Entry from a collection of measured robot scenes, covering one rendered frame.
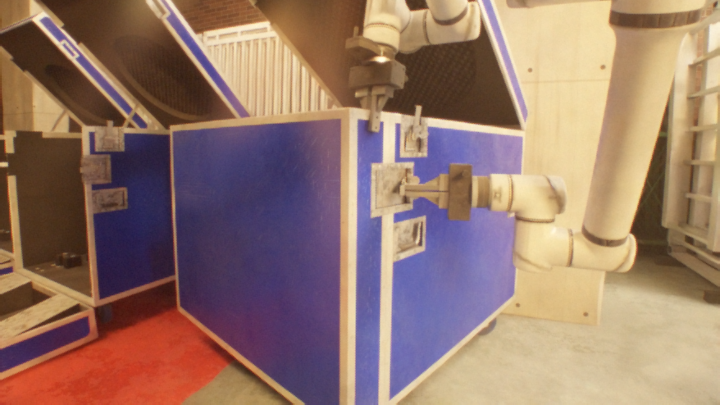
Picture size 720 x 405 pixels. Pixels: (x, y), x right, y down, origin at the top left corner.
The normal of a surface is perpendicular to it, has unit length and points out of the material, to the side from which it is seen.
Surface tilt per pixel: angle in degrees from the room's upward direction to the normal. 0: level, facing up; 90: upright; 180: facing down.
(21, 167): 90
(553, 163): 90
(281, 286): 90
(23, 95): 90
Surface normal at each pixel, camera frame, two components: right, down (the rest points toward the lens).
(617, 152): -0.72, 0.47
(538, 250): -0.38, 0.07
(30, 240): 0.90, 0.05
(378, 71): -0.66, -0.11
